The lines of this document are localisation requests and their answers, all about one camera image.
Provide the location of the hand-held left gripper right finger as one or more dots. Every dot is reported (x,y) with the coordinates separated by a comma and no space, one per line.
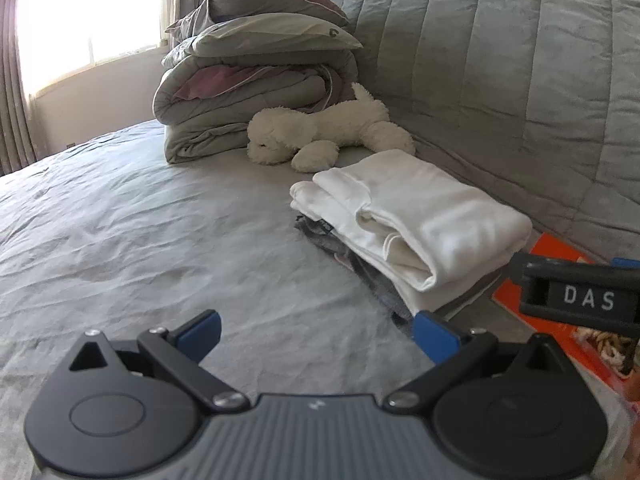
(435,340)

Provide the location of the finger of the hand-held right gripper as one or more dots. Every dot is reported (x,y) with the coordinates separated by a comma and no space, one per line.
(550,285)
(627,263)

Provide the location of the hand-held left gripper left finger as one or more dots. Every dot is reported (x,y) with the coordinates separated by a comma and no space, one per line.
(202,334)

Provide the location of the white sweatshirt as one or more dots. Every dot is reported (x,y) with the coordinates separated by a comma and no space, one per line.
(440,220)

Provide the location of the folded grey clothes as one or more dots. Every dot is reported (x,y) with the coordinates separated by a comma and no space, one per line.
(350,260)

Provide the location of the orange book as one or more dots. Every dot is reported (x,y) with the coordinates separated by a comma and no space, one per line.
(575,340)

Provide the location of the bed with grey sheet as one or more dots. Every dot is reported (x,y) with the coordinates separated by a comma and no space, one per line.
(150,240)

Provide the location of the grey padded headboard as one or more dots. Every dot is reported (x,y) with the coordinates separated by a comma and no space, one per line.
(500,60)

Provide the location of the folded grey duvet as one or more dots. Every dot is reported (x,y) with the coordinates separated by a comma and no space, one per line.
(250,105)

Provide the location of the white plush dog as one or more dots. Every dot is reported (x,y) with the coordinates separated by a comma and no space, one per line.
(320,130)

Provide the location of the window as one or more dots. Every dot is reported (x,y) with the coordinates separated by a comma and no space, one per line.
(90,15)

